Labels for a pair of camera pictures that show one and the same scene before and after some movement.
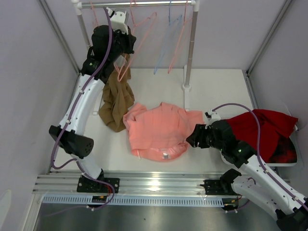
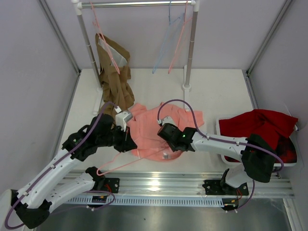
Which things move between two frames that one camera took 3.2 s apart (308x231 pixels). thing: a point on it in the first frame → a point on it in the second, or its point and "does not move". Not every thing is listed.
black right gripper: x=198 y=135 → x=173 y=149
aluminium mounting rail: x=134 y=182 does not move
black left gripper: x=130 y=39 → x=127 y=143
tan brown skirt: x=118 y=96 does not move
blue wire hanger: x=173 y=26 does not move
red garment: x=275 y=144 does not move
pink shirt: x=160 y=134 does not move
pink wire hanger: x=155 y=14 → x=126 y=166
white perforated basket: x=294 y=137 does not move
